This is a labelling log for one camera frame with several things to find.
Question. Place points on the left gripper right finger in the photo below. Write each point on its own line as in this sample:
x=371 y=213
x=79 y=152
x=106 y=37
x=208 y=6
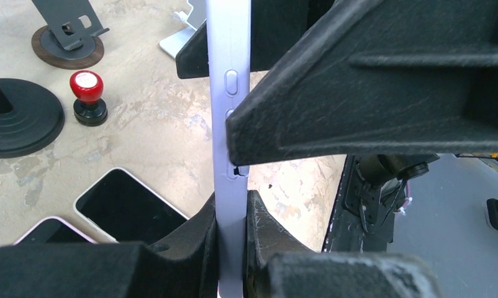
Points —
x=278 y=265

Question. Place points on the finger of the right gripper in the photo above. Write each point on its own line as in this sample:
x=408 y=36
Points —
x=276 y=25
x=378 y=77

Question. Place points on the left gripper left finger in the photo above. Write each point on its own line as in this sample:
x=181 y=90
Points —
x=182 y=264

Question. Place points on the pink case phone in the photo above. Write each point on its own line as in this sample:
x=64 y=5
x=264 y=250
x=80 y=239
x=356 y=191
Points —
x=53 y=229

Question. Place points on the black phone stand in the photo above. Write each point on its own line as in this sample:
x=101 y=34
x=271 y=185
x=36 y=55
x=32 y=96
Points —
x=31 y=117

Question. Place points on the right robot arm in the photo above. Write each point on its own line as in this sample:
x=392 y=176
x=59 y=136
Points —
x=374 y=183

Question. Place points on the silver phone stand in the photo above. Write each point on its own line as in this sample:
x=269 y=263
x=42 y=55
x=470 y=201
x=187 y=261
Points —
x=173 y=44

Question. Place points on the red black stamp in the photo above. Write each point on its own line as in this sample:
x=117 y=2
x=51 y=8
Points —
x=89 y=108

